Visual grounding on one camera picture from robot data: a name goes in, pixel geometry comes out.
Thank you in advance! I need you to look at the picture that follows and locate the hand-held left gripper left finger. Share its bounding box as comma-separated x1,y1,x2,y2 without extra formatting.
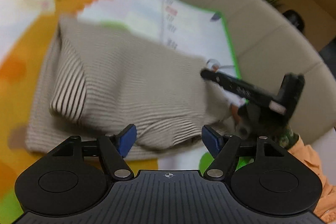
47,124,138,181

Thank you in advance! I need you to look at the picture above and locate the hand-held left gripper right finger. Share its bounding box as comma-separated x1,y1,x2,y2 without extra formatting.
202,124,288,181

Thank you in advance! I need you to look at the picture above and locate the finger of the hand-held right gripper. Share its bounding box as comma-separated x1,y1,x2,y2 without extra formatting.
200,69,235,93

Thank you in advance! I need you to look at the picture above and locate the beige striped sweater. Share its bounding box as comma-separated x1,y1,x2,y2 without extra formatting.
25,17,235,161

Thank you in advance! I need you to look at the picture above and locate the beige padded headboard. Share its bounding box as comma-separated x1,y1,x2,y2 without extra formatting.
164,0,336,169

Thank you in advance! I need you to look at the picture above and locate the black round object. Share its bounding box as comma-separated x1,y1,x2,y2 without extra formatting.
282,10,305,31

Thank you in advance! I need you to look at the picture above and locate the person's orange jacket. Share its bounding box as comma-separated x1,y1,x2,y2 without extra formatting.
287,137,332,224

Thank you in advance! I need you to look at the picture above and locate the cartoon animal printed play mat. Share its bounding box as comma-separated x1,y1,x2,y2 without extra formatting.
0,0,243,215

